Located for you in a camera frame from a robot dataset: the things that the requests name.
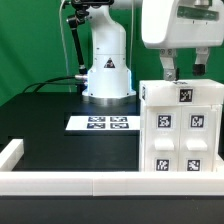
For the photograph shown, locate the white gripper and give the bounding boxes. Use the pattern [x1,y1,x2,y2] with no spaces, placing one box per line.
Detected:
[141,0,224,81]

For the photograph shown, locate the white cabinet top block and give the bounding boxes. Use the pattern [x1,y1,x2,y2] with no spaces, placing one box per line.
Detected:
[139,79,224,106]

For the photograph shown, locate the white cabinet body box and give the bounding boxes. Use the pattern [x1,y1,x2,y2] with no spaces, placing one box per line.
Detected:
[139,102,222,172]

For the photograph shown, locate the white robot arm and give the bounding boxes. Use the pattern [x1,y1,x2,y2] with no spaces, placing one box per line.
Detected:
[82,0,224,104]

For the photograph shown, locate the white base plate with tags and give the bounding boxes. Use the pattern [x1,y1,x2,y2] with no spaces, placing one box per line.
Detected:
[66,116,140,131]

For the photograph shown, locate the white cable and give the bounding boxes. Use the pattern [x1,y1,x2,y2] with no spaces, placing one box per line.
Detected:
[58,0,73,94]

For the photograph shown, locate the black cable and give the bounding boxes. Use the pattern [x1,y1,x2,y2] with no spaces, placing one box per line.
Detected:
[22,75,88,94]

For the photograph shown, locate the white u-shaped boundary frame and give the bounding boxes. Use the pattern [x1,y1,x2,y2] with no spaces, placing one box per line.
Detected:
[0,139,224,196]

